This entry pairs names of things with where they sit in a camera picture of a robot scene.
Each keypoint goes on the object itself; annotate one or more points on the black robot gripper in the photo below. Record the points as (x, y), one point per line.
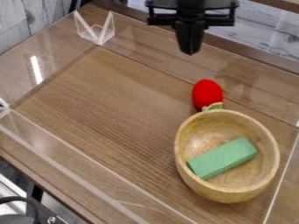
(200, 12)

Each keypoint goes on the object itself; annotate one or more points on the red plush strawberry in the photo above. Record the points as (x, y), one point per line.
(207, 95)

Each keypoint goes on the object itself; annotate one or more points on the wooden bowl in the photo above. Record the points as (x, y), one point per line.
(203, 132)

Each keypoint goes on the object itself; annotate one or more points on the green rectangular block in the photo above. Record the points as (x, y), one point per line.
(221, 158)

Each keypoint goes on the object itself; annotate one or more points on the clear acrylic corner bracket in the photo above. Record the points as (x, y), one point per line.
(94, 33)

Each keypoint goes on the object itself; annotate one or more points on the clear acrylic tray wall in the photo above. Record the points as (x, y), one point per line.
(93, 110)

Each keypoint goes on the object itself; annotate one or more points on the black table leg bracket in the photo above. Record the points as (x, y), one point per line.
(52, 211)

